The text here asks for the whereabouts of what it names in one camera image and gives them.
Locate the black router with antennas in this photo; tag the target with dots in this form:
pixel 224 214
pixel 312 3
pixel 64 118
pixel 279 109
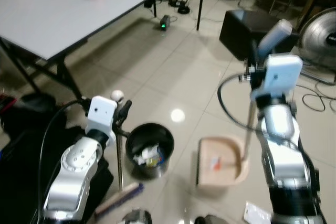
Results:
pixel 182 8

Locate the black round trash bin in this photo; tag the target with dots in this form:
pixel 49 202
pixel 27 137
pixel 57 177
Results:
pixel 137 136

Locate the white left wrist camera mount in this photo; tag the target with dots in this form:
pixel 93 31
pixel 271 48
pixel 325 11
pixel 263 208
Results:
pixel 101 113

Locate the small device with green light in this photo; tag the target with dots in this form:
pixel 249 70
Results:
pixel 165 23

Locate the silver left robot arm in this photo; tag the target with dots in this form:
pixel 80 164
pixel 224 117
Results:
pixel 73 166

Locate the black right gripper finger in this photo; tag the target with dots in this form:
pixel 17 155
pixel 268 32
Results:
pixel 256 50

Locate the round metal floor fan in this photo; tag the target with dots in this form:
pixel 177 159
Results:
pixel 320 38

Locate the black cube ottoman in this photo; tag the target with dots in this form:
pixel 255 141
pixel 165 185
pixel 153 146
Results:
pixel 239 30

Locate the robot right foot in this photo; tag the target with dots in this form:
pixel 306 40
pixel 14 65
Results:
pixel 207 220

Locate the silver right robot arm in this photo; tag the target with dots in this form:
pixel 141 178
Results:
pixel 286 161

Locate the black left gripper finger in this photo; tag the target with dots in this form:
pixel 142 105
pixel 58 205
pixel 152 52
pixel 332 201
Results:
pixel 127 111

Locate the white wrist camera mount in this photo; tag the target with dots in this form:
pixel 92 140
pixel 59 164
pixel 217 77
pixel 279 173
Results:
pixel 281 74
pixel 101 113

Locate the white table with black legs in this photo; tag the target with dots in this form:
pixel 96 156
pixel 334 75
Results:
pixel 63 14

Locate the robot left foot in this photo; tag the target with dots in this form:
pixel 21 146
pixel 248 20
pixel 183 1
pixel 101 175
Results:
pixel 137 217

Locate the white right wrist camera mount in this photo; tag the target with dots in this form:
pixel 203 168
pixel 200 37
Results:
pixel 281 74

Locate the broom with white ball end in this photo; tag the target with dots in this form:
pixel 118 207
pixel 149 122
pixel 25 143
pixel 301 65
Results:
pixel 120 166

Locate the orange paper scrap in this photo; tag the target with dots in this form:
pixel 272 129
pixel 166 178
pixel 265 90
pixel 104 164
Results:
pixel 216 164

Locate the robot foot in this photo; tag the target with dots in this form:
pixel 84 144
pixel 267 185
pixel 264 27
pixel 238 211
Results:
pixel 207 220
pixel 137 217

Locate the crumpled white trash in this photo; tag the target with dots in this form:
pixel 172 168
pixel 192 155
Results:
pixel 143 156

